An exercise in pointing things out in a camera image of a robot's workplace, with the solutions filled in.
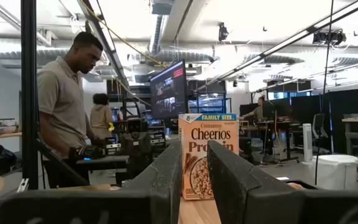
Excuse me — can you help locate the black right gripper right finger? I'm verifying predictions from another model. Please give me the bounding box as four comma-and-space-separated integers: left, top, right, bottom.
207, 140, 358, 224

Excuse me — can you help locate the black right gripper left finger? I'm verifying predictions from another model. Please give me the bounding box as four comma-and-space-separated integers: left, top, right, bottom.
0, 141, 183, 224

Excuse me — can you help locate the person in hoodie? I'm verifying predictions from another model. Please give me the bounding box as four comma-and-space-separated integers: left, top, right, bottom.
89, 93, 114, 141

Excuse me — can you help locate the black equipment with white labels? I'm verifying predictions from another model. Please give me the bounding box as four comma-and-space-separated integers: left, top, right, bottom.
68, 136, 127, 162

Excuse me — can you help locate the large black monitor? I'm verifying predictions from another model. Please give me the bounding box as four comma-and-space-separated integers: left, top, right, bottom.
149, 59, 188, 121

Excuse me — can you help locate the Cheerios cereal box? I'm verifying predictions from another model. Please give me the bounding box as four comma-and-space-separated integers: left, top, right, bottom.
178, 113, 240, 200

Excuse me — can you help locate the black standing desk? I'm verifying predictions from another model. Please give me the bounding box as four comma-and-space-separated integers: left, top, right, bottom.
241, 119, 301, 164

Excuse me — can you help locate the person standing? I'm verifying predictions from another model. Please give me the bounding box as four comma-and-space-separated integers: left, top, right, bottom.
37, 30, 105, 189

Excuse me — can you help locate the white tower fan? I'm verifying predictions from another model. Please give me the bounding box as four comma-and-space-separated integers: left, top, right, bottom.
302, 123, 313, 164

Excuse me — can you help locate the person seated at desk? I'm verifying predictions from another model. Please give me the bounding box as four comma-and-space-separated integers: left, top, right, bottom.
240, 96, 269, 122

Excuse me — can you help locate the white bucket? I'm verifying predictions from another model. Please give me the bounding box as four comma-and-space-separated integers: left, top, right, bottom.
311, 154, 358, 190

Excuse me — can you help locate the grey office chair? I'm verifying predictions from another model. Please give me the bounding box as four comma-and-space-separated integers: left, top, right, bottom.
312, 113, 331, 147

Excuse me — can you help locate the black room partition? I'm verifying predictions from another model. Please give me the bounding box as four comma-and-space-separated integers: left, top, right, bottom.
290, 86, 358, 153

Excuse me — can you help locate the black ceiling spotlight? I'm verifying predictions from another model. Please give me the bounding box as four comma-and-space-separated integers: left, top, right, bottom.
218, 22, 229, 42

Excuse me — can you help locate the black vertical frame post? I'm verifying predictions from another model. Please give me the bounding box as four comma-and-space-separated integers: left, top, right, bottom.
20, 0, 39, 190

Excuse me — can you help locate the thin black hanging cable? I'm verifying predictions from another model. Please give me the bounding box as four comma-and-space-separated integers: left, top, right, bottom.
314, 0, 335, 186

